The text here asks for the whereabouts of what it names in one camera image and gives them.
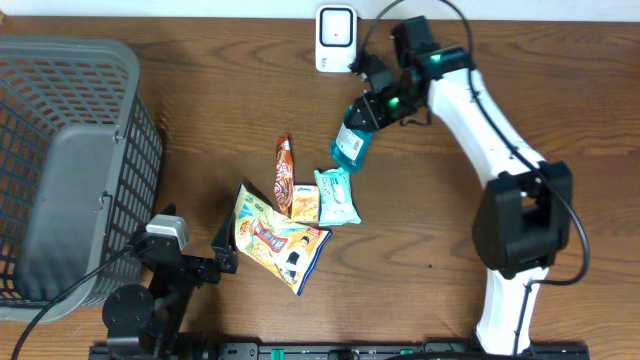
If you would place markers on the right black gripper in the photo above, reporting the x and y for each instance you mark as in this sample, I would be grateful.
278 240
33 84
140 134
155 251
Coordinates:
367 111

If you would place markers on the teal mouthwash bottle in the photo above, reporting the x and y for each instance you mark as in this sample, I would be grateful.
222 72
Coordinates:
350 146

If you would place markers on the large snack chip bag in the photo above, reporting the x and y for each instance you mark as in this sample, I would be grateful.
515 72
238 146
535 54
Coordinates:
287 249

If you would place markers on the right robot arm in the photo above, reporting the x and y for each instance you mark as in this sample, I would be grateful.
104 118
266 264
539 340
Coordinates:
524 213

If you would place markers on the orange red snack bar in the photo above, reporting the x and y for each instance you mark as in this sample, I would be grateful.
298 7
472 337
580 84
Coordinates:
284 180

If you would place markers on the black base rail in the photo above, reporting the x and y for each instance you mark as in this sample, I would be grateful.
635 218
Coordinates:
430 350

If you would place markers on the mint green wipes packet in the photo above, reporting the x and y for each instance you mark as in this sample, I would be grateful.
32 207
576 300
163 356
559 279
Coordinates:
336 203

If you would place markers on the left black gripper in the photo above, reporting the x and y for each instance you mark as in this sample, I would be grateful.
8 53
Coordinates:
224 257

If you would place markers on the small orange tissue box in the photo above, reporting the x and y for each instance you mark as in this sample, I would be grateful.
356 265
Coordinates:
305 204

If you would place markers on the grey plastic basket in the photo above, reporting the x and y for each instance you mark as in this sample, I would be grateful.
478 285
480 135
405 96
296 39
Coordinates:
80 163

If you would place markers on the white barcode scanner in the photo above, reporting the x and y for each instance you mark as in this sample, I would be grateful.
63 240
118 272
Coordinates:
336 38

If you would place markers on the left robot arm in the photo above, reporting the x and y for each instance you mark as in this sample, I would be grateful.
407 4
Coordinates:
144 322

